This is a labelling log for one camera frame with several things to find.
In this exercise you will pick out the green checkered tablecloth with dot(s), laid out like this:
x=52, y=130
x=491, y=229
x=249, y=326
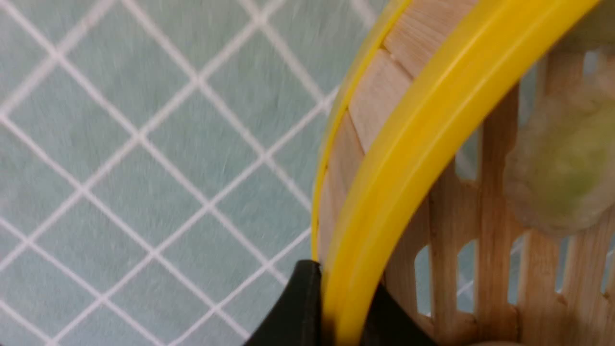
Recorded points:
x=157, y=162

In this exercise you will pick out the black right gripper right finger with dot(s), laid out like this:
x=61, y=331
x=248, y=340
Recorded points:
x=388, y=324

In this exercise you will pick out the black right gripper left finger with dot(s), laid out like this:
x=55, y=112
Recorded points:
x=295, y=318

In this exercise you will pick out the green round bun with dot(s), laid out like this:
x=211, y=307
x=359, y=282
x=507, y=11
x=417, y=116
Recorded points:
x=559, y=177

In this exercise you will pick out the yellow rimmed bamboo steamer basket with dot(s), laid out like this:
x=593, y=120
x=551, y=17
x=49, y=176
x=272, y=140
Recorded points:
x=409, y=189

